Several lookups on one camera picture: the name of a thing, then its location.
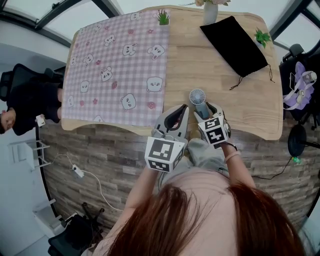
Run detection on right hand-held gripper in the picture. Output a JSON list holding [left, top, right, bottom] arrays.
[[193, 101, 232, 150]]

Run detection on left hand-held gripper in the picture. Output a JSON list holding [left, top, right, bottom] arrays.
[[144, 104, 190, 174]]

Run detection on small blue handheld fan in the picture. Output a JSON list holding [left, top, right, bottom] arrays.
[[189, 88, 210, 121]]

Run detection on person's left forearm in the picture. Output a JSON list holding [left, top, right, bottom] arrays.
[[123, 166, 161, 214]]

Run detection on person's right forearm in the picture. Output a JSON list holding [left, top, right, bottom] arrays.
[[221, 142, 257, 190]]

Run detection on wooden table with checkered cloth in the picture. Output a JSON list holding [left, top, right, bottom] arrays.
[[61, 4, 285, 141]]

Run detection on person's light trousers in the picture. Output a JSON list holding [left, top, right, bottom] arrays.
[[159, 137, 230, 186]]

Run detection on pink wrist band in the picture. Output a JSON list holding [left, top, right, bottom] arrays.
[[224, 150, 242, 164]]

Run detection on pink checked bear tablecloth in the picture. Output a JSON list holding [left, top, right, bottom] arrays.
[[61, 8, 171, 127]]

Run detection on person's pink top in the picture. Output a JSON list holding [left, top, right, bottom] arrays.
[[84, 167, 238, 256]]

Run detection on black mesh office chair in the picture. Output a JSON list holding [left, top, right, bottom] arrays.
[[278, 43, 320, 131]]

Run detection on black round-base stand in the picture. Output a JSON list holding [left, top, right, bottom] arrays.
[[287, 124, 320, 158]]

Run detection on purple bag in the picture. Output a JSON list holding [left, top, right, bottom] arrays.
[[282, 61, 316, 111]]

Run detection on small leafy potted plant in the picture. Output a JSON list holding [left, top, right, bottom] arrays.
[[254, 27, 272, 49]]

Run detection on white vase with flowers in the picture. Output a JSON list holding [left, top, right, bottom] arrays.
[[179, 0, 232, 26]]

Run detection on small spiky potted plant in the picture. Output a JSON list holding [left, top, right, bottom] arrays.
[[156, 9, 171, 26]]

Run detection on large black-framed window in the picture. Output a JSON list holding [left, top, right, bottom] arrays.
[[0, 0, 320, 51]]

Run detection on black swivel chair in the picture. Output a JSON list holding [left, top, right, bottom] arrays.
[[47, 201, 106, 256]]

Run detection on white metal shelf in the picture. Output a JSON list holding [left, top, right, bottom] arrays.
[[8, 139, 51, 171]]

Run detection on black drawstring pouch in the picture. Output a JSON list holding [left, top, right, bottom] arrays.
[[199, 15, 276, 91]]

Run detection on black floor cable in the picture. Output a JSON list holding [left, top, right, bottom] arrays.
[[251, 157, 294, 181]]

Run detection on white power strip with cable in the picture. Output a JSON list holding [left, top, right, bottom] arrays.
[[49, 153, 125, 213]]

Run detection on clear bottle with strap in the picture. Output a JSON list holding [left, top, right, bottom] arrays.
[[299, 70, 318, 85]]

